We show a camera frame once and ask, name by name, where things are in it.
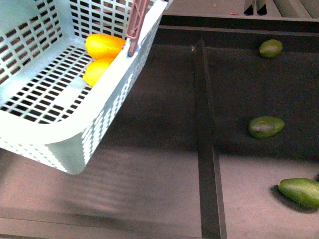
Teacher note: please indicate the yellow mango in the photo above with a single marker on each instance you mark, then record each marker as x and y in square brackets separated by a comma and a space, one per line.
[96, 69]
[100, 46]

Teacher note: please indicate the light blue plastic basket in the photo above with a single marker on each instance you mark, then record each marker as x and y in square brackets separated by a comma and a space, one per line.
[48, 113]

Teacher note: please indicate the brown basket handle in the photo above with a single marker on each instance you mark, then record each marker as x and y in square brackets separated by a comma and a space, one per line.
[137, 15]

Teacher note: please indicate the green mango bottom right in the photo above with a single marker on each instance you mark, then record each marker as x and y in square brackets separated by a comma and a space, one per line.
[303, 191]

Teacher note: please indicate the black fruit display shelf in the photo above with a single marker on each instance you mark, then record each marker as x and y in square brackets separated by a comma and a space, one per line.
[177, 161]

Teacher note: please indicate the green avocado middle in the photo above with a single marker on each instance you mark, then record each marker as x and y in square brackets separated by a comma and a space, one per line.
[264, 127]

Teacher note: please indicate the green avocado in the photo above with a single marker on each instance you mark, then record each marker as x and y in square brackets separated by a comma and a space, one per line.
[264, 127]
[270, 49]

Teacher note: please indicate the green avocado top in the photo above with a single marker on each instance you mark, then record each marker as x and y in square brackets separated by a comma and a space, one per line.
[270, 49]

